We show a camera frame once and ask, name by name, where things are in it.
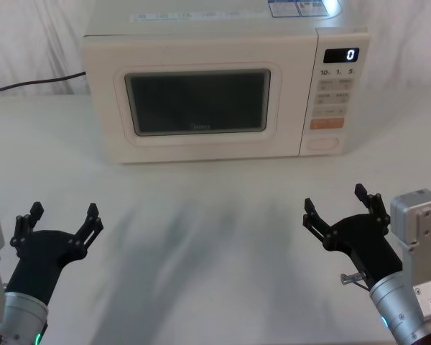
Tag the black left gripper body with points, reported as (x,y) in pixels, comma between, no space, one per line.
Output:
(39,258)

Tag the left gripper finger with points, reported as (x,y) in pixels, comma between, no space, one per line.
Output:
(90,226)
(23,230)

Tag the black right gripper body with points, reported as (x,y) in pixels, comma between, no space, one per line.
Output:
(370,244)

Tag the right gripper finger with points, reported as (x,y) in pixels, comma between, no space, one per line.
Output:
(375,208)
(314,219)

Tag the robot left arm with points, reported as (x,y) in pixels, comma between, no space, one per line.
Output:
(19,316)

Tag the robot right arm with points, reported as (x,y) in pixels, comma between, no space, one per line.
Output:
(416,251)

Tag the white table cloth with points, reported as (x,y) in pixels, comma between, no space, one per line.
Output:
(201,223)

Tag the white curtain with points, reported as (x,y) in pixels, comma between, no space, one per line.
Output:
(28,36)

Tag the cream microwave oven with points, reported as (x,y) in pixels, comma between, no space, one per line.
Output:
(201,54)

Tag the blue and white sticker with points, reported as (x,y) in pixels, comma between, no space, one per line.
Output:
(298,7)

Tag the long pale strip label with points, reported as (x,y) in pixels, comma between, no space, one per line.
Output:
(186,16)

